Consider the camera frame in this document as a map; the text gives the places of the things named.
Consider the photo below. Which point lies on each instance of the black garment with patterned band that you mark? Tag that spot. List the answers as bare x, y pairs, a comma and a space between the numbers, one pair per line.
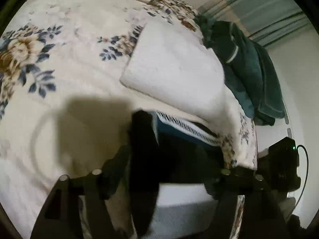
161, 153

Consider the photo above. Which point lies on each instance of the green striped curtain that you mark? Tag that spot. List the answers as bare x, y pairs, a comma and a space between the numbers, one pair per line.
263, 21

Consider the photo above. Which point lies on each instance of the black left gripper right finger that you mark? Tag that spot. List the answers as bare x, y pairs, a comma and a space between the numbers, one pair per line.
246, 208

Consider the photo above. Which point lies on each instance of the dark green fleece garment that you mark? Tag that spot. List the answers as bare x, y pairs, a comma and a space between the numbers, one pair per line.
248, 68

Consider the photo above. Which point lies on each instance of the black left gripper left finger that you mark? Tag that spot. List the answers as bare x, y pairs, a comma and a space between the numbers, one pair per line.
76, 206

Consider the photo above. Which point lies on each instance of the folded white towel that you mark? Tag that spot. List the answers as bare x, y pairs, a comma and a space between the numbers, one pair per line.
171, 65

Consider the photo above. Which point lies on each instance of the floral cream bed blanket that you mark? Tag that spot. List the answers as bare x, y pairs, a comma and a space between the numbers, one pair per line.
63, 107

